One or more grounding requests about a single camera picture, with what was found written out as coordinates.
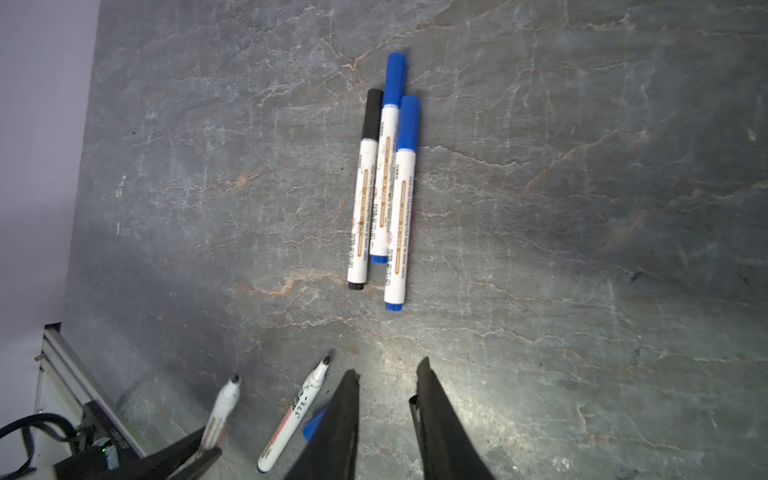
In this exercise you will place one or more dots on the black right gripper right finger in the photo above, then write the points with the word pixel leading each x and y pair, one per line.
pixel 445 448

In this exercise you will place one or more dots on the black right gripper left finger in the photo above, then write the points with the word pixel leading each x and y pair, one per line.
pixel 332 451

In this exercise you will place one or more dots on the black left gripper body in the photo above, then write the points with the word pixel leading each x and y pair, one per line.
pixel 101 457

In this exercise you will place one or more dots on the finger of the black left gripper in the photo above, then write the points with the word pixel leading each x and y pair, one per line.
pixel 162 464
pixel 199 466

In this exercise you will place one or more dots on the small blue pen cap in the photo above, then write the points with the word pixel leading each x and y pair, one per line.
pixel 312 424

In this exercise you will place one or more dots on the white marker blue end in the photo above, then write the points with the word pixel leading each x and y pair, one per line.
pixel 225 403

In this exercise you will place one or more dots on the white marker blue tip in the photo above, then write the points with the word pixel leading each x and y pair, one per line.
pixel 401 204

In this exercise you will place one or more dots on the white marker black tip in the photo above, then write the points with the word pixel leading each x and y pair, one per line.
pixel 358 258

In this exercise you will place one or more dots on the blue capped white marker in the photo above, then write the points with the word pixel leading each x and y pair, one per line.
pixel 389 120

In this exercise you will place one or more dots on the white marker black end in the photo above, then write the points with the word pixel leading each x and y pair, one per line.
pixel 294 415

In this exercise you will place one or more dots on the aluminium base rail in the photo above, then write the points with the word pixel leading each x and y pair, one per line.
pixel 66 387

